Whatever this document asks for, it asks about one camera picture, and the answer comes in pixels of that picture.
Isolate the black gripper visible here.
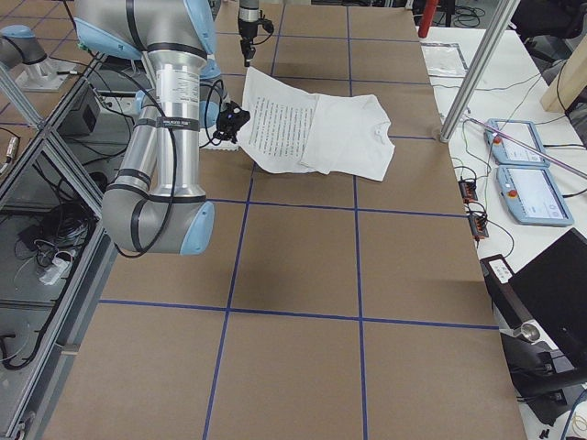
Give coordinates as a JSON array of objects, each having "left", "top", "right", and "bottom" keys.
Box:
[{"left": 238, "top": 19, "right": 259, "bottom": 67}]

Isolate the white long-sleeve printed shirt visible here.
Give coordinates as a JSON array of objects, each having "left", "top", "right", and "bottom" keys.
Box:
[{"left": 238, "top": 68, "right": 394, "bottom": 182}]

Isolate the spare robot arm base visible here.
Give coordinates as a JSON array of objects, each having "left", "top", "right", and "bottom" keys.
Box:
[{"left": 1, "top": 25, "right": 77, "bottom": 92}]

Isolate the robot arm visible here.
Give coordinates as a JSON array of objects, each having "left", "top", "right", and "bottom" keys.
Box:
[
  {"left": 74, "top": 1, "right": 216, "bottom": 255},
  {"left": 238, "top": 0, "right": 261, "bottom": 67}
]

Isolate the red object at corner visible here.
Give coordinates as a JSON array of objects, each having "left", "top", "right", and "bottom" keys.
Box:
[{"left": 417, "top": 0, "right": 439, "bottom": 39}]

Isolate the upper orange circuit board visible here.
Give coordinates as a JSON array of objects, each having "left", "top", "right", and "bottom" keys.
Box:
[{"left": 458, "top": 179, "right": 479, "bottom": 204}]

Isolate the orange circuit board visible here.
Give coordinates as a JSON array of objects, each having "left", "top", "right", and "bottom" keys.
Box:
[
  {"left": 468, "top": 212, "right": 489, "bottom": 241},
  {"left": 458, "top": 179, "right": 479, "bottom": 204}
]

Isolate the upper blue teach pendant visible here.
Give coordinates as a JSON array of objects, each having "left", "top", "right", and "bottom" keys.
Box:
[{"left": 485, "top": 118, "right": 549, "bottom": 168}]

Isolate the blue teach pendant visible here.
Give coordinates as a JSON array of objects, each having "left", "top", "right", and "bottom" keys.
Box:
[
  {"left": 485, "top": 118, "right": 549, "bottom": 168},
  {"left": 496, "top": 165, "right": 574, "bottom": 226}
]

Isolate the lower orange circuit board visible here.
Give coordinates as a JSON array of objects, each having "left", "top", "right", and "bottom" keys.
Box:
[{"left": 468, "top": 212, "right": 489, "bottom": 241}]

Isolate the lower blue teach pendant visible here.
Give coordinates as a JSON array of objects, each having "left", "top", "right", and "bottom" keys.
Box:
[{"left": 496, "top": 165, "right": 574, "bottom": 226}]

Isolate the black monitor on stand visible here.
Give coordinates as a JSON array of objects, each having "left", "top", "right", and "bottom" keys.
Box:
[{"left": 480, "top": 228, "right": 586, "bottom": 425}]

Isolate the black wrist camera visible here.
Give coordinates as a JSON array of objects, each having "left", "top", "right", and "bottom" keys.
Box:
[{"left": 213, "top": 101, "right": 250, "bottom": 144}]

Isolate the aluminium frame post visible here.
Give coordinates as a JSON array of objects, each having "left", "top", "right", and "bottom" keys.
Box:
[{"left": 439, "top": 0, "right": 520, "bottom": 143}]

